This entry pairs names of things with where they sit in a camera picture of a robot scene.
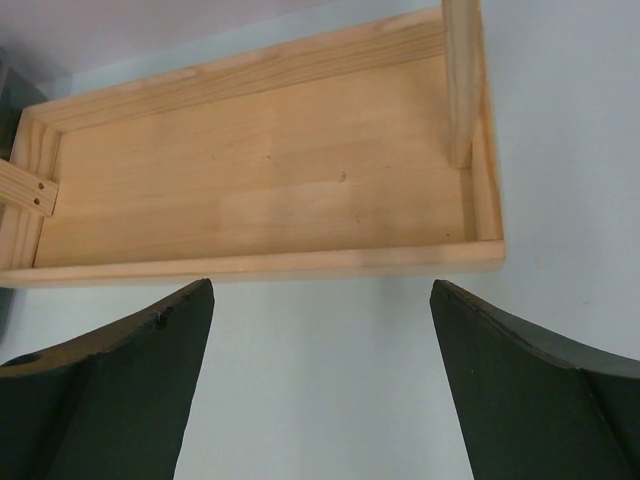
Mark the grey plastic bin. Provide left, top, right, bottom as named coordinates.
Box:
left=1, top=48, right=43, bottom=342

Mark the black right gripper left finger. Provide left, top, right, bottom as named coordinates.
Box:
left=1, top=279, right=215, bottom=479

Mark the wooden clothes rack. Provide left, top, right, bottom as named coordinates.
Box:
left=1, top=1, right=506, bottom=288

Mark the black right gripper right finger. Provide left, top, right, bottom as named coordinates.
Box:
left=430, top=280, right=639, bottom=479

